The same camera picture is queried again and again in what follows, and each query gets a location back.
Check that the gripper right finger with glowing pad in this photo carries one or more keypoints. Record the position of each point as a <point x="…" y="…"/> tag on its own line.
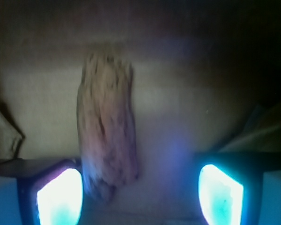
<point x="240" y="188"/>

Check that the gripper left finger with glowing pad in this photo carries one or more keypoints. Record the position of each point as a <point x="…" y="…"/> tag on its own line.
<point x="40" y="192"/>

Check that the brown wood chip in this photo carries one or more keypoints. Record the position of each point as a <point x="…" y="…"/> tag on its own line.
<point x="106" y="125"/>

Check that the brown paper bag liner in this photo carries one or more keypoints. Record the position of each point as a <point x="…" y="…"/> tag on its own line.
<point x="200" y="67"/>

